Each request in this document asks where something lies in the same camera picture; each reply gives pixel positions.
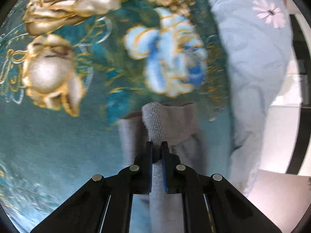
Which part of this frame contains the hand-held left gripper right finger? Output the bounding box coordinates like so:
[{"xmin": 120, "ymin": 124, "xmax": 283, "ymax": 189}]
[{"xmin": 162, "ymin": 141, "xmax": 282, "ymax": 233}]

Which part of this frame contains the grey knit garment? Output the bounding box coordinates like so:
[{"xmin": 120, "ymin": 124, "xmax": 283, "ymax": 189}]
[{"xmin": 118, "ymin": 102, "xmax": 212, "ymax": 233}]

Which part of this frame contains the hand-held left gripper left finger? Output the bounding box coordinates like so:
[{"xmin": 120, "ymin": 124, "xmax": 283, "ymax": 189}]
[{"xmin": 30, "ymin": 141, "xmax": 153, "ymax": 233}]

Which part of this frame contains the teal floral blanket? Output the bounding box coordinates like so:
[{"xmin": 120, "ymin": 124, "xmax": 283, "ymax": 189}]
[{"xmin": 0, "ymin": 0, "xmax": 234, "ymax": 233}]

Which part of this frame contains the light blue floral duvet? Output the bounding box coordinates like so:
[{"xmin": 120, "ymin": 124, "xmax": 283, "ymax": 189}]
[{"xmin": 202, "ymin": 0, "xmax": 293, "ymax": 197}]

